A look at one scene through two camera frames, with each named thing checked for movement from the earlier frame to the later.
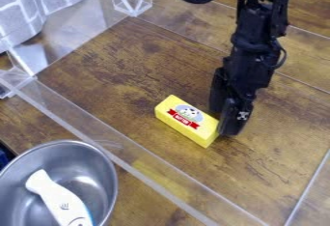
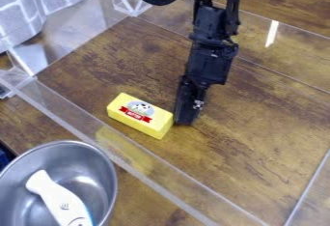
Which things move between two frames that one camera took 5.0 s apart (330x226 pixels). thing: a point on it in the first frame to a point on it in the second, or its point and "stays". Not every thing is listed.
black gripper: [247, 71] to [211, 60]
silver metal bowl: [76, 165] stays
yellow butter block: [194, 123] to [141, 115]
